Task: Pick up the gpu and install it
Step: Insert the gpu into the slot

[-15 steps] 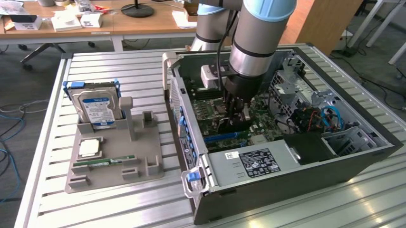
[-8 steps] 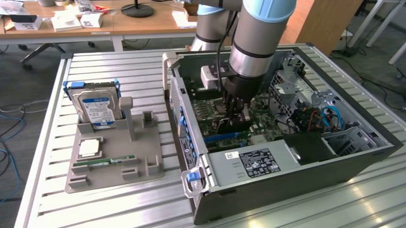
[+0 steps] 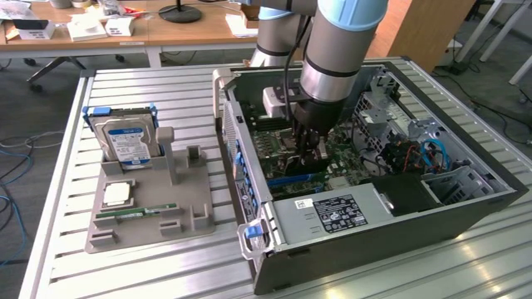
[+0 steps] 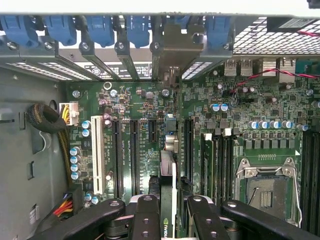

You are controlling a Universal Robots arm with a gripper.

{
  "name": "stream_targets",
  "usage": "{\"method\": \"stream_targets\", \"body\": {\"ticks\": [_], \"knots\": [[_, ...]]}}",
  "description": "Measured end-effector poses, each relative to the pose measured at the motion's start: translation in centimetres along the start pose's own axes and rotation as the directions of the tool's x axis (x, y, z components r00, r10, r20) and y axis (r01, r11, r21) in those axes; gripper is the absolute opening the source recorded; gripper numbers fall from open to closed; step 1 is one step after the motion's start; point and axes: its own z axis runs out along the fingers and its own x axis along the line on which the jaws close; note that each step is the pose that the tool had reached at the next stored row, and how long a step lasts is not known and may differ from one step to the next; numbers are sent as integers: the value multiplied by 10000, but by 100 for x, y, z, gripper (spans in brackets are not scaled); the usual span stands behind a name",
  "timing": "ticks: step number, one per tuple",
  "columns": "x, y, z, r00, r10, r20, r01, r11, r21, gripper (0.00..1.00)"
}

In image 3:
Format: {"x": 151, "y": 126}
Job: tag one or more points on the black power strip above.
{"x": 458, "y": 68}

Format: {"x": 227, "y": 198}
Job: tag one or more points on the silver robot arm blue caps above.
{"x": 332, "y": 46}

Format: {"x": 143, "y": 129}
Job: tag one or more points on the black round lamp base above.
{"x": 180, "y": 15}

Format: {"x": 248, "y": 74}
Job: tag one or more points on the grey parts rack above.
{"x": 187, "y": 199}

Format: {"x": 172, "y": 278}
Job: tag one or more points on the blue expansion slot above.
{"x": 287, "y": 182}

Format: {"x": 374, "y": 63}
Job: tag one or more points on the silver CPU chip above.
{"x": 118, "y": 194}

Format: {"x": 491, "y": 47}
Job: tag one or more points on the grey cup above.
{"x": 60, "y": 3}

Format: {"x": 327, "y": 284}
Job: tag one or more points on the white labelled box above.
{"x": 120, "y": 26}

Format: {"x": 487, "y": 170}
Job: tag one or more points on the blue case latch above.
{"x": 252, "y": 233}

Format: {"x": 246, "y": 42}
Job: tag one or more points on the green motherboard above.
{"x": 344, "y": 165}

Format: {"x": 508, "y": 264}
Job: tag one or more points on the hard disk blue carrier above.
{"x": 124, "y": 140}

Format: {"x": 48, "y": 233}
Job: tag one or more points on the silver drive bracket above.
{"x": 458, "y": 187}

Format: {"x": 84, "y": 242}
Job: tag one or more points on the black open PC case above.
{"x": 374, "y": 249}

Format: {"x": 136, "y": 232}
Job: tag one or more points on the CPU socket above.
{"x": 284, "y": 141}

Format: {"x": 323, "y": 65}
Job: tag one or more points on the grey power supply unit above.
{"x": 299, "y": 224}

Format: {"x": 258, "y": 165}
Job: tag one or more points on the white box black lid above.
{"x": 35, "y": 32}

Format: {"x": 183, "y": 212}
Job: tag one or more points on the white wall device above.
{"x": 452, "y": 53}

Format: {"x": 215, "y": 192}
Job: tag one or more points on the brown cardboard box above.
{"x": 250, "y": 11}

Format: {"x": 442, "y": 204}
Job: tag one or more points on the silver chipset heatsink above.
{"x": 342, "y": 183}

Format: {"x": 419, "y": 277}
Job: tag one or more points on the white table frame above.
{"x": 478, "y": 31}

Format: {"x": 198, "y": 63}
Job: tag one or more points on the white paper stack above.
{"x": 240, "y": 28}

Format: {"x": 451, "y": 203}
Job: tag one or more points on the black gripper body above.
{"x": 318, "y": 116}

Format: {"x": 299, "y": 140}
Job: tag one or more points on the wooden desk white frame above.
{"x": 42, "y": 45}

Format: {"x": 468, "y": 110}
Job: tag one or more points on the wooden cabinet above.
{"x": 448, "y": 37}

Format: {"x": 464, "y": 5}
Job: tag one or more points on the silver disk bay cage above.
{"x": 374, "y": 130}

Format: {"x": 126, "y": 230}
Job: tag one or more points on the black caster desk leg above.
{"x": 50, "y": 67}

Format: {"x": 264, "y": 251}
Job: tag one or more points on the white open box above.
{"x": 83, "y": 31}

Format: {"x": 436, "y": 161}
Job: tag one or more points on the green GPU card black cooler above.
{"x": 307, "y": 170}

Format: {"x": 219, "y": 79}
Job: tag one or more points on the tape roll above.
{"x": 80, "y": 3}

